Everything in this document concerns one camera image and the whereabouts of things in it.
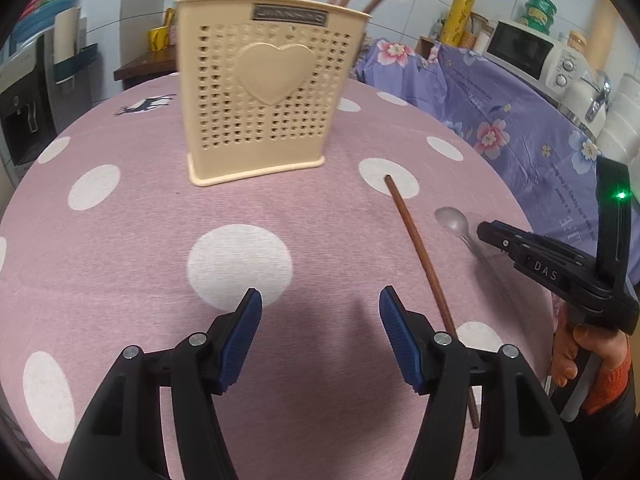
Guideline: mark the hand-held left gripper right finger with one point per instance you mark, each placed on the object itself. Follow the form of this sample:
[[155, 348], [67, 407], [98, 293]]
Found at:
[[400, 340]]

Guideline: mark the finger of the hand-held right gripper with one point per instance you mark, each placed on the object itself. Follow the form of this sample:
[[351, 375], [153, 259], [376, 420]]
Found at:
[[502, 239]]

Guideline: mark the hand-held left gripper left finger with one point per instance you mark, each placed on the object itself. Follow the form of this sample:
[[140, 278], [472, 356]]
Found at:
[[242, 340]]

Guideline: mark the metal spoon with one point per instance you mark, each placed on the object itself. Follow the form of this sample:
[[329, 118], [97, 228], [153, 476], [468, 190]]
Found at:
[[451, 221]]

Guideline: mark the cream plastic utensil holder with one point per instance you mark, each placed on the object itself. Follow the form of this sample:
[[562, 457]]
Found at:
[[260, 125]]

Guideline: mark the person's right forearm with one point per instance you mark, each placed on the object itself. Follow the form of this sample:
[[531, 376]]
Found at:
[[607, 385]]

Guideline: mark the person's right hand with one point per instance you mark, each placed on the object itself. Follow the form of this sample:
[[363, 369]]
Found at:
[[562, 355]]

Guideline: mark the white paper rolls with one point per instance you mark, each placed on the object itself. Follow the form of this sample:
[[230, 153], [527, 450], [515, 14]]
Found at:
[[622, 115]]

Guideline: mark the purple floral cloth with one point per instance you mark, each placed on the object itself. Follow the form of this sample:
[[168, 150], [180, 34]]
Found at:
[[500, 105]]

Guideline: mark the pink polka-dot tablecloth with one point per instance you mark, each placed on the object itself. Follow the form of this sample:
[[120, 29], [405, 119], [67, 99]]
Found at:
[[125, 260]]

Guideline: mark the white kettle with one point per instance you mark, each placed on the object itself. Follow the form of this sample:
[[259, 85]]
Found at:
[[580, 95]]

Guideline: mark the white microwave oven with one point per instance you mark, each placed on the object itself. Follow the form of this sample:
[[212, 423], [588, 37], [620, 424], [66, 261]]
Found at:
[[515, 45]]

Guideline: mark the white jar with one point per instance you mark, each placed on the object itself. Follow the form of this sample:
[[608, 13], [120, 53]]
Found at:
[[481, 41]]

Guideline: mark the beige jar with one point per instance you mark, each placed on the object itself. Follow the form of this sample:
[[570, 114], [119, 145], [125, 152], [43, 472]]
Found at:
[[576, 40]]

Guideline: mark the beige tall cylinder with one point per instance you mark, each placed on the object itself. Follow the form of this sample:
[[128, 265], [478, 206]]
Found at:
[[602, 30]]

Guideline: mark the yellow roll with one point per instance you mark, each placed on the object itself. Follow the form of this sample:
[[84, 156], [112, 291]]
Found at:
[[456, 17]]

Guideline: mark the stack of green containers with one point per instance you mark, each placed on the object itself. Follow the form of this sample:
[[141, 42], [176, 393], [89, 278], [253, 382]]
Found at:
[[540, 10]]

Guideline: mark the dark wooden washstand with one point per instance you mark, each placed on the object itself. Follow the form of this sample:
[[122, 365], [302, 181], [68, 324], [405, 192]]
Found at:
[[145, 66]]

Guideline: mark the yellow cup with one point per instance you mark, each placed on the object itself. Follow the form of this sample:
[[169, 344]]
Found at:
[[159, 39]]

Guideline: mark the grey water dispenser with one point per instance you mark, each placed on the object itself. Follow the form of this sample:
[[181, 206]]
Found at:
[[25, 110]]

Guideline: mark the teal plastic holder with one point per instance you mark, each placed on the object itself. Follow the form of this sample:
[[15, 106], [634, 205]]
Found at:
[[75, 62]]

